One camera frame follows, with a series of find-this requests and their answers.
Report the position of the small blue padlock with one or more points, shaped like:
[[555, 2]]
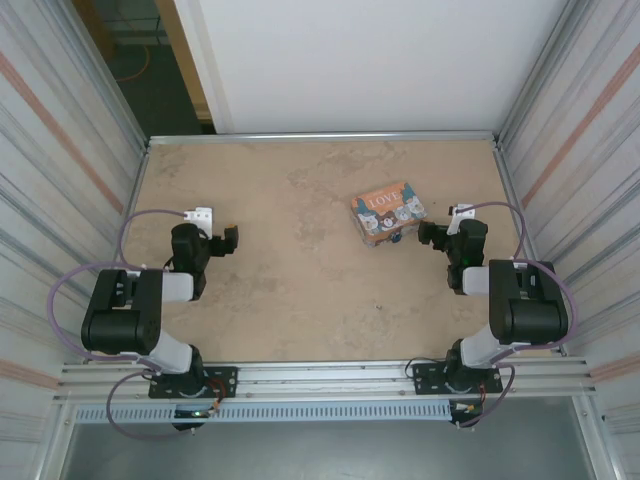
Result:
[[395, 239]]

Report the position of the orange LOVE print tin box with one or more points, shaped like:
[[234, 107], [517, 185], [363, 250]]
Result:
[[385, 210]]

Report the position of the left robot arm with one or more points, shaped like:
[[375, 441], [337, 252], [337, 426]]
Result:
[[120, 325]]

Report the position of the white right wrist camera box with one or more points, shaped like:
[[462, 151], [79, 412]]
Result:
[[457, 220]]

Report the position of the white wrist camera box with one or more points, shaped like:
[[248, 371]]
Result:
[[457, 220], [202, 215]]

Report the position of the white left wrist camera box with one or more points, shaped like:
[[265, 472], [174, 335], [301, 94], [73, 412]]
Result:
[[202, 215]]

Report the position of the aluminium table frame bar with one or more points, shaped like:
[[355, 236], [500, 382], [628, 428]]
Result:
[[320, 137]]

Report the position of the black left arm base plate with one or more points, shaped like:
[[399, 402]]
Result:
[[225, 382]]

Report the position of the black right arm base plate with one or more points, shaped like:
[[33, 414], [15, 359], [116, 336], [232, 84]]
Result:
[[425, 375]]

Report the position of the aluminium mounting rail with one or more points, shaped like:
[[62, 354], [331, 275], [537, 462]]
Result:
[[320, 380]]

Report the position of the wooden door frame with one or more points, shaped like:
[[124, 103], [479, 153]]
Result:
[[187, 65]]

